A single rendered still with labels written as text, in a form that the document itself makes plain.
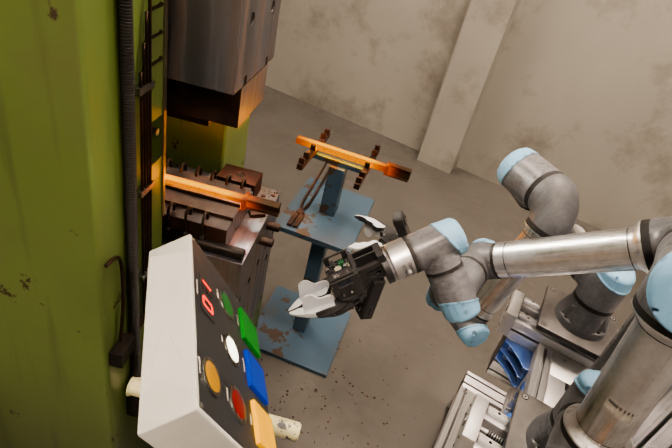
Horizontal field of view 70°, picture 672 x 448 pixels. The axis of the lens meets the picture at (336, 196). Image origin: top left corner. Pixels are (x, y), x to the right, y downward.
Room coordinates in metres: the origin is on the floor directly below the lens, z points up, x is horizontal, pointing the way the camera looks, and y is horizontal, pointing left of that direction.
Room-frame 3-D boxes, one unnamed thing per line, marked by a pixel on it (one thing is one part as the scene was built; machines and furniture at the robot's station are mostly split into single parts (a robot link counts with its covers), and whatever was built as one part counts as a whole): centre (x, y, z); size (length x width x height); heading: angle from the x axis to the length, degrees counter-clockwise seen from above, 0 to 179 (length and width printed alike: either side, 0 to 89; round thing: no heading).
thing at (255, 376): (0.53, 0.06, 1.01); 0.07 x 0.05 x 0.07; 23
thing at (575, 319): (1.13, -0.81, 0.87); 0.15 x 0.15 x 0.10
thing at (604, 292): (1.14, -0.81, 0.98); 0.13 x 0.12 x 0.14; 27
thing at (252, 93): (1.06, 0.46, 1.32); 0.42 x 0.20 x 0.10; 88
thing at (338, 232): (1.57, 0.02, 0.69); 0.40 x 0.30 x 0.02; 170
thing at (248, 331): (0.63, 0.10, 1.01); 0.07 x 0.05 x 0.07; 23
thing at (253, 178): (1.23, 0.30, 0.95); 0.12 x 0.09 x 0.07; 88
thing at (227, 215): (1.06, 0.46, 0.96); 0.42 x 0.20 x 0.09; 88
